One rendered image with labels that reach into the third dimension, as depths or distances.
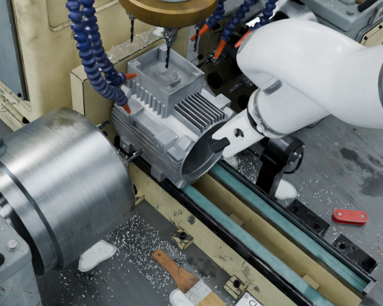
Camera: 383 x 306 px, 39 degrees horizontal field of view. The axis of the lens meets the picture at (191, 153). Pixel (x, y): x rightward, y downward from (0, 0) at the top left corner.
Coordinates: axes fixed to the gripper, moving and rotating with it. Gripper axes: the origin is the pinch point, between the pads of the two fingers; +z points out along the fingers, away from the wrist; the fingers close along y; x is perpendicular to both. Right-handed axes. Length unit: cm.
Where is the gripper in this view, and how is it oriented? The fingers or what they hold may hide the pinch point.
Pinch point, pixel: (218, 141)
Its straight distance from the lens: 96.5
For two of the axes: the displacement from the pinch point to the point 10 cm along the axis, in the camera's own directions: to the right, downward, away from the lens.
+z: -4.6, 2.6, 8.5
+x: -5.6, -8.2, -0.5
